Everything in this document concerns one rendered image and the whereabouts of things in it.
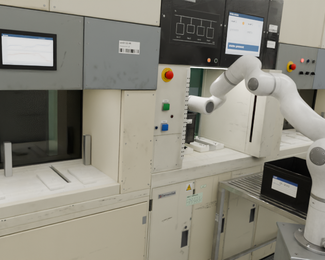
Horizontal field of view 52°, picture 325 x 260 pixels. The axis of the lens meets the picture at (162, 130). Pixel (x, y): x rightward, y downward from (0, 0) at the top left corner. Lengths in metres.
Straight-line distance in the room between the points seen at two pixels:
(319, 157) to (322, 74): 1.42
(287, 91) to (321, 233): 0.57
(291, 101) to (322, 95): 2.11
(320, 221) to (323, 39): 1.52
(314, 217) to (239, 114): 0.98
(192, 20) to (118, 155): 0.72
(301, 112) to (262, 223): 1.24
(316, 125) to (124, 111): 0.78
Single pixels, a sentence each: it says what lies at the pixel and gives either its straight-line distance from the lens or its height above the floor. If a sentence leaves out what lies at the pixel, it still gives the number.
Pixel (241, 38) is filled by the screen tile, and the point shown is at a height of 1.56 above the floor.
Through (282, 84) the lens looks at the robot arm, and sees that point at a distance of 1.51.
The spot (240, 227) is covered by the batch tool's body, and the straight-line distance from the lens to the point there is 2.31.
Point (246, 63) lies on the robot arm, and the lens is 1.56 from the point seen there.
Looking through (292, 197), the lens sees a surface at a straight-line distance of 1.76.
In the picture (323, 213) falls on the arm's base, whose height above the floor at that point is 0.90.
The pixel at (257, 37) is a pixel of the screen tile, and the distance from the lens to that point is 2.03.
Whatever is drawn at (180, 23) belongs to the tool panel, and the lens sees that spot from 1.63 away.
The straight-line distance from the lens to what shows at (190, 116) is 1.99.
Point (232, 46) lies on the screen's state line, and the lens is 1.88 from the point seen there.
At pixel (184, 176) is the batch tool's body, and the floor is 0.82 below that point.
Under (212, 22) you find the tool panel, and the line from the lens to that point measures 1.77.
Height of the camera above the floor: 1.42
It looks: 12 degrees down
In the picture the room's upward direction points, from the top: 4 degrees clockwise
